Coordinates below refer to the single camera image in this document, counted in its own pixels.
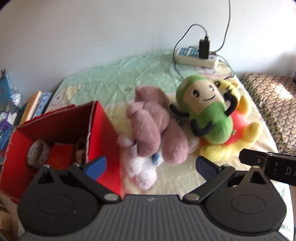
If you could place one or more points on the small red booklet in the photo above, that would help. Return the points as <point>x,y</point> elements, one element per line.
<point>60,157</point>

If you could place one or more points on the pale printed bed sheet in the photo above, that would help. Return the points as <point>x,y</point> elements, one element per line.
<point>138,74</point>

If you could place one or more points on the red cardboard box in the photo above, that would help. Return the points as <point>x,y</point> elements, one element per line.
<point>107,135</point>

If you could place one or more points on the blue plastic bag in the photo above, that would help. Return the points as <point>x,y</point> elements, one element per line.
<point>5,89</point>

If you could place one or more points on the black charger plug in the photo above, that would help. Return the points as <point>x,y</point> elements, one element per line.
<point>204,47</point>

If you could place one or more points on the roll of patterned tape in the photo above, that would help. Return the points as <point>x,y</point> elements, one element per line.
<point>34,150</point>

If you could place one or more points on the white plush toy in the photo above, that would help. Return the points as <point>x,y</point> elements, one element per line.
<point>141,171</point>

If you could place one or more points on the yellow plush toy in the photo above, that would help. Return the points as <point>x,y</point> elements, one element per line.
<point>249,129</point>

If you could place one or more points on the pink plush toy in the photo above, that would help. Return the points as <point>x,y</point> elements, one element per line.
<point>148,125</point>

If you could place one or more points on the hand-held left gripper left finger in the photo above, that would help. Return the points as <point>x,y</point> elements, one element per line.
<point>97,166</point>

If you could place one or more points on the green plush toy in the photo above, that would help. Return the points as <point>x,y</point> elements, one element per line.
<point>215,120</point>

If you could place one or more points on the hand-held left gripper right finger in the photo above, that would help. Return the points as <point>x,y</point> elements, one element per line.
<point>205,168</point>

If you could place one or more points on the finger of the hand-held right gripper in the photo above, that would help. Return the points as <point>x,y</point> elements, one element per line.
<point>249,157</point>

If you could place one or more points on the blue book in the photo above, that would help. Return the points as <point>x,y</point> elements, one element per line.
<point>44,102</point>

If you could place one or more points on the white power strip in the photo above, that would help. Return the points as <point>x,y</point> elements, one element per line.
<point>187,58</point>

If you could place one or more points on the brown floral cloth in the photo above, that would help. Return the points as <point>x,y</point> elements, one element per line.
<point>272,104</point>

